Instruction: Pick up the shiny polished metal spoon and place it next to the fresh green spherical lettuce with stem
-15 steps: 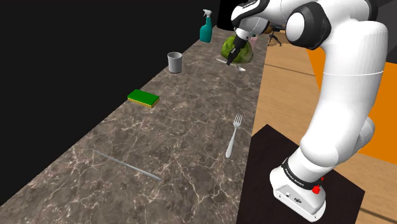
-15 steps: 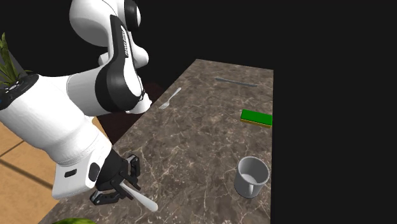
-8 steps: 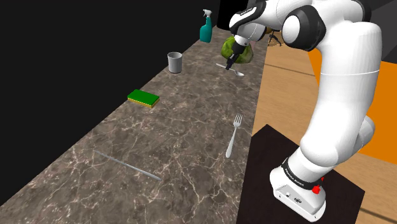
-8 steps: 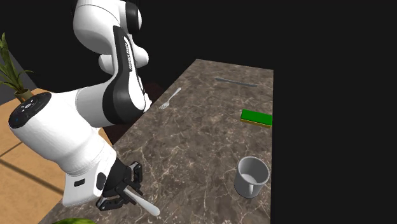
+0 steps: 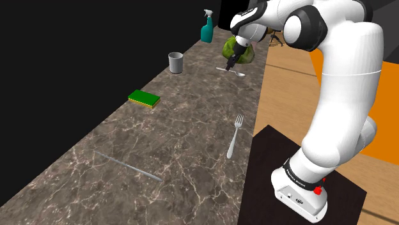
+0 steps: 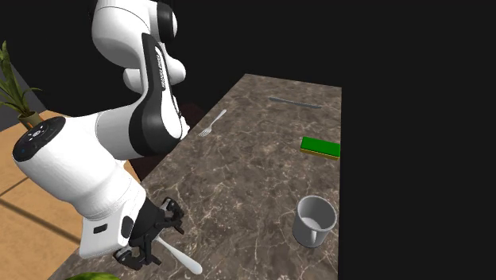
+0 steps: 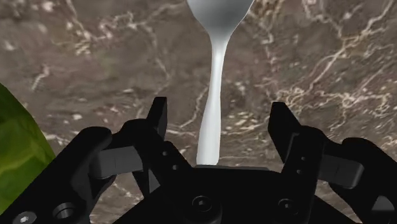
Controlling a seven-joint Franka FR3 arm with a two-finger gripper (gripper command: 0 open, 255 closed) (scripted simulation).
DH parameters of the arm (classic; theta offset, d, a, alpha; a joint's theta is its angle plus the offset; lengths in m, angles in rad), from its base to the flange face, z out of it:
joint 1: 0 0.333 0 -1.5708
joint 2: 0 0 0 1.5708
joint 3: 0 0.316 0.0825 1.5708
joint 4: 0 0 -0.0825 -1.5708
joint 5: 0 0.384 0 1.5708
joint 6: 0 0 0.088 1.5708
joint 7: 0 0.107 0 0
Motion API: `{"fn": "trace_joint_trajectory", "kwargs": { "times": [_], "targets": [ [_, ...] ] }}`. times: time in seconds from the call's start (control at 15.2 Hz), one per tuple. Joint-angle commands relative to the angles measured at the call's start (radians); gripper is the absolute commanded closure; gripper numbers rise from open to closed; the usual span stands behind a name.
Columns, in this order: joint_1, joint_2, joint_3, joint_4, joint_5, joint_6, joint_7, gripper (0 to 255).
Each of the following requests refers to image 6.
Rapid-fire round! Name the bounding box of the silver fork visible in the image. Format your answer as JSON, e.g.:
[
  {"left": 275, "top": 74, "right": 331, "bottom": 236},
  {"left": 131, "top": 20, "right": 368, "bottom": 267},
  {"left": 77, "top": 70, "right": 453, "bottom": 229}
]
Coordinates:
[{"left": 197, "top": 108, "right": 228, "bottom": 138}]

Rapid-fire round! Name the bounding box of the grey mug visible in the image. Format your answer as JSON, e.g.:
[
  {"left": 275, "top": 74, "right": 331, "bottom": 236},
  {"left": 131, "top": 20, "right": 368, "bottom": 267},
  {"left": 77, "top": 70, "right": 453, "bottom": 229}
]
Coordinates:
[{"left": 292, "top": 194, "right": 338, "bottom": 249}]

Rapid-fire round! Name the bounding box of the green round object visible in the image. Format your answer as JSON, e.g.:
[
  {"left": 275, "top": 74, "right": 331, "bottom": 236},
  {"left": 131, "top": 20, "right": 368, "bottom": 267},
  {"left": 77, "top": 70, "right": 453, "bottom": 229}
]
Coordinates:
[{"left": 64, "top": 272, "right": 122, "bottom": 280}]

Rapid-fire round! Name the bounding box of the white spoon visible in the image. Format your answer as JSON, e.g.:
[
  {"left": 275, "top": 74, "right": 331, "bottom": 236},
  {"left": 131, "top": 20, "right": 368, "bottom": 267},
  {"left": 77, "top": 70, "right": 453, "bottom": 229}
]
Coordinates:
[{"left": 153, "top": 235, "right": 203, "bottom": 276}]

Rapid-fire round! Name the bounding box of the potted green plant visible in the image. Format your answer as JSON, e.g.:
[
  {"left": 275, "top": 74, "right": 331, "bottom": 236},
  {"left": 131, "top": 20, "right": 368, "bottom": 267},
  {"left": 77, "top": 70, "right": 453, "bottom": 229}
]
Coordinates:
[{"left": 0, "top": 40, "right": 44, "bottom": 130}]

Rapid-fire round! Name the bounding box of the green and yellow sponge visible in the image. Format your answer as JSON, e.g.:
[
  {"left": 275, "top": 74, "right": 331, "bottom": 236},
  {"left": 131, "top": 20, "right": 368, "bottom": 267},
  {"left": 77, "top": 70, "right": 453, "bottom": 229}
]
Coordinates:
[{"left": 300, "top": 135, "right": 342, "bottom": 161}]

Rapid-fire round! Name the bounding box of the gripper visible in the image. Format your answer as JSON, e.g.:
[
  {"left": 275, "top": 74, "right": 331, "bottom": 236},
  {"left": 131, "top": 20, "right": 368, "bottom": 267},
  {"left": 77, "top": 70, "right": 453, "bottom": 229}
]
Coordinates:
[{"left": 113, "top": 196, "right": 186, "bottom": 271}]

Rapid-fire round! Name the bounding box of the grey knife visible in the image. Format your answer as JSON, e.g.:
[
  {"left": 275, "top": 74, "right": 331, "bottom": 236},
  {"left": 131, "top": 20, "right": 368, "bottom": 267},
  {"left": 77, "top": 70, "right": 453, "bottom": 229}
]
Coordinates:
[{"left": 269, "top": 96, "right": 323, "bottom": 110}]

